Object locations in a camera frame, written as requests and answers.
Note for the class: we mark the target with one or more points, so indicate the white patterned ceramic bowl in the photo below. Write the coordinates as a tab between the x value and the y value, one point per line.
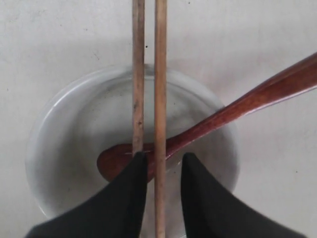
95	112

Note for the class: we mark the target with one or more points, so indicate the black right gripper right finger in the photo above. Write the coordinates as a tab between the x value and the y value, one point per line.
211	211

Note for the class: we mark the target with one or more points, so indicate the red-brown wooden spoon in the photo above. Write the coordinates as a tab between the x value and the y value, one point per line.
293	81

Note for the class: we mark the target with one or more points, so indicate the brown wooden chopstick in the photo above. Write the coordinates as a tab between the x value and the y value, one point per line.
138	68
160	115

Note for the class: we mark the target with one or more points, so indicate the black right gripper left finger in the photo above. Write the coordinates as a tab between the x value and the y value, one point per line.
114	212

